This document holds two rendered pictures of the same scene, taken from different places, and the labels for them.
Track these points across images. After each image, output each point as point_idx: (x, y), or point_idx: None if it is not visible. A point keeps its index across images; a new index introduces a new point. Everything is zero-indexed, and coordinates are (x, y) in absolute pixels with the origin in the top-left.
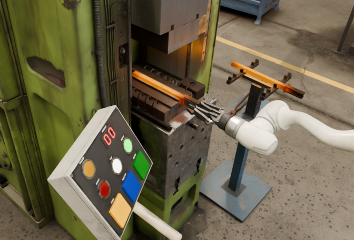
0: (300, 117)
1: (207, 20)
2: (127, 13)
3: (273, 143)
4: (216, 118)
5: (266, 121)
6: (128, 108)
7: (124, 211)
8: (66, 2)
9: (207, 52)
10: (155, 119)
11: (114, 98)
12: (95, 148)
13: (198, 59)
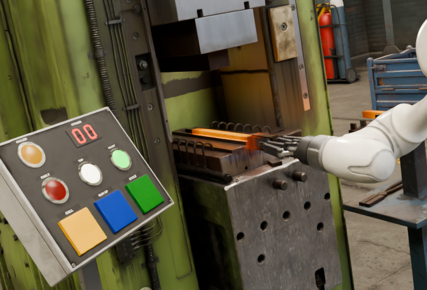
0: (421, 101)
1: (293, 39)
2: (142, 9)
3: (379, 152)
4: (295, 147)
5: (372, 129)
6: (170, 162)
7: (88, 233)
8: None
9: (316, 98)
10: (208, 171)
11: (138, 136)
12: (53, 137)
13: (297, 105)
